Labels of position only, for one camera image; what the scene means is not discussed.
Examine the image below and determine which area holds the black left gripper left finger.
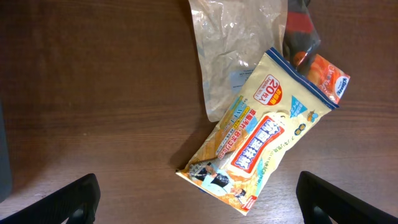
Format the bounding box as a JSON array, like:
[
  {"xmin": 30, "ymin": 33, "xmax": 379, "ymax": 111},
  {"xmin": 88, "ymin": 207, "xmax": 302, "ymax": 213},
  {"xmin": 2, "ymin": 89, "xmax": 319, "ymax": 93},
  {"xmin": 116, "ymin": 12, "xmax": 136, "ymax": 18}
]
[{"xmin": 1, "ymin": 174, "xmax": 101, "ymax": 224}]

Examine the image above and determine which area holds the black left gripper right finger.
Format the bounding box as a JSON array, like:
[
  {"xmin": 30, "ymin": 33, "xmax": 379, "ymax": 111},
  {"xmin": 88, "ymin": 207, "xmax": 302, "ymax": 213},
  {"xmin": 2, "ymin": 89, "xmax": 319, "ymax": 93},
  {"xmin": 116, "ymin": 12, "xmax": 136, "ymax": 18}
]
[{"xmin": 296, "ymin": 171, "xmax": 397, "ymax": 223}]

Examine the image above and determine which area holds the orange tissue pack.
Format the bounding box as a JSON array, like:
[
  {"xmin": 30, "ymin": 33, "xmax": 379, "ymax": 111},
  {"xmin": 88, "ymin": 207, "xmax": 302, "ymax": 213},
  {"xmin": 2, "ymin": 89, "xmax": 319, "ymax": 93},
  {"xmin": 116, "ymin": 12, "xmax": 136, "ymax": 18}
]
[{"xmin": 307, "ymin": 54, "xmax": 350, "ymax": 104}]

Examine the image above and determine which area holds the yellow wet wipes pack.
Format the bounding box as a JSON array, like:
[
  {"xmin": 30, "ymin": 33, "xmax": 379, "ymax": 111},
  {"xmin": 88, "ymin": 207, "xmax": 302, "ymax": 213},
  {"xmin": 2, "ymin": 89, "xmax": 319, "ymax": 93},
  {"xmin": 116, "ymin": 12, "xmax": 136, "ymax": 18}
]
[{"xmin": 176, "ymin": 48, "xmax": 338, "ymax": 215}]

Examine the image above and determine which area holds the black and red snack packet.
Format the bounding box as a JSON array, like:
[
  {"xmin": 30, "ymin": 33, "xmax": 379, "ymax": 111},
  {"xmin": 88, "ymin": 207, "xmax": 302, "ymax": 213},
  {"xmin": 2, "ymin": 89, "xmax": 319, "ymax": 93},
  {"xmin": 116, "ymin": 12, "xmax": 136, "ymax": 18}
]
[{"xmin": 282, "ymin": 0, "xmax": 321, "ymax": 75}]

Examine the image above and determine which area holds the beige kraft paper pouch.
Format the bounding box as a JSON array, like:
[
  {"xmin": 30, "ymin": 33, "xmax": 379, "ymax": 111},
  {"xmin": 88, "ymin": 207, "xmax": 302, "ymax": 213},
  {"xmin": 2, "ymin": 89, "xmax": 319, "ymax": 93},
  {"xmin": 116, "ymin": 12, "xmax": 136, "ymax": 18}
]
[{"xmin": 189, "ymin": 0, "xmax": 288, "ymax": 122}]

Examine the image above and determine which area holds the dark grey plastic basket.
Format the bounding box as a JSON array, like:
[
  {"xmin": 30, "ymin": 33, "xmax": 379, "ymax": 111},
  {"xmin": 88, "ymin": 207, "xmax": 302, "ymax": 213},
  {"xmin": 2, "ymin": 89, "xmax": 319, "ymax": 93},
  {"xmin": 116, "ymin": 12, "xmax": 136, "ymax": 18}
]
[{"xmin": 0, "ymin": 106, "xmax": 12, "ymax": 202}]

